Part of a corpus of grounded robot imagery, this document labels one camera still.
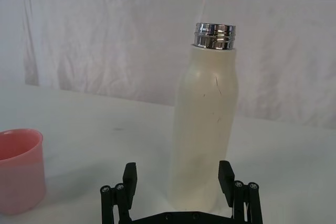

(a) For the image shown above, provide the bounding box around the cream vacuum bottle steel neck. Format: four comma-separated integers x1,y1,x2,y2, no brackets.
166,22,240,212

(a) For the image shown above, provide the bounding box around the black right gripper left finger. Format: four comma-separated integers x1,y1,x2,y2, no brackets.
99,162,138,224

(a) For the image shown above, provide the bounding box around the pink plastic cup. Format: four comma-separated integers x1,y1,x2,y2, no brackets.
0,128,47,209

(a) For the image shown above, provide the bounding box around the white curtain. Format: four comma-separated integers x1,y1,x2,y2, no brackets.
0,0,336,130

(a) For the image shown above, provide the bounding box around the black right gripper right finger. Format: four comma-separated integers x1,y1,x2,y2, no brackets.
218,160,264,224

